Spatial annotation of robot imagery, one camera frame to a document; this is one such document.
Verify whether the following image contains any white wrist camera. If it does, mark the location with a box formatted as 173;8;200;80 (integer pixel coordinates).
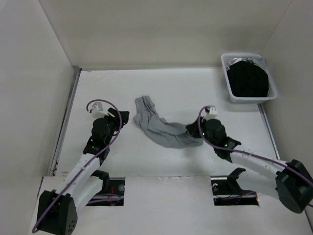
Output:
89;102;106;118
204;106;218;120

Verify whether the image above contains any right aluminium table rail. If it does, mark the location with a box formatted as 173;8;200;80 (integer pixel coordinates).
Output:
258;104;281;160

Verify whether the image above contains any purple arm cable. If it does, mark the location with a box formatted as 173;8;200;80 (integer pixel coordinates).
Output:
198;105;313;209
31;99;123;233

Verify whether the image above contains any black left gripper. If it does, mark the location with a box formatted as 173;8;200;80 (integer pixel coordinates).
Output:
101;109;129;145

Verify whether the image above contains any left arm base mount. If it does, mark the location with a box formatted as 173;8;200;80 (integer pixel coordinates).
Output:
87;178;126;207

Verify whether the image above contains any black tank top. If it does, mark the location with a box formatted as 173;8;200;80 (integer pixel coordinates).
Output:
227;61;269;97

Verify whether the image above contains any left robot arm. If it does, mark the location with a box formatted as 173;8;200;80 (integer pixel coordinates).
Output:
32;108;130;235

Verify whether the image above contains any grey tank top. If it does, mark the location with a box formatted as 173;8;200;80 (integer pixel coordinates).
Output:
133;95;203;149

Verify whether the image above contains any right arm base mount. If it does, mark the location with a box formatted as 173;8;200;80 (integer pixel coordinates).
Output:
211;168;259;206

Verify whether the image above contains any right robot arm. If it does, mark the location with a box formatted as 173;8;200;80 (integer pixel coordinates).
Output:
186;117;313;214

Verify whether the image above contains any white plastic basket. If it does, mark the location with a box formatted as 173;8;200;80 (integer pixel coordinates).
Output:
221;52;278;104

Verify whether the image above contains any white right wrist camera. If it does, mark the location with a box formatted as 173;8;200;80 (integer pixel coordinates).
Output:
204;106;218;120

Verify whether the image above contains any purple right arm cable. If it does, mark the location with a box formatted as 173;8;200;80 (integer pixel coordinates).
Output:
198;105;313;209

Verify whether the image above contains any white tank top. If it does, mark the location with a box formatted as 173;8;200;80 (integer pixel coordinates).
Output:
229;57;245;66

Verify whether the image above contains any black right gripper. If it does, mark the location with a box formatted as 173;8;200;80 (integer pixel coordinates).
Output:
186;116;217;147

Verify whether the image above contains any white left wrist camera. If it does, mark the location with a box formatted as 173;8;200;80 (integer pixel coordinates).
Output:
89;102;106;118

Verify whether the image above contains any left aluminium table rail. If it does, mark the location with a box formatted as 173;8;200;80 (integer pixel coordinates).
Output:
46;66;82;176

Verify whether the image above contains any aluminium table rail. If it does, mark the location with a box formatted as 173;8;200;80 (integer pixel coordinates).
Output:
258;104;281;160
46;66;82;176

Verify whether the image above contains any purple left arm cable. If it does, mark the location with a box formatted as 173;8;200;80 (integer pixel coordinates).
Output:
31;99;123;233

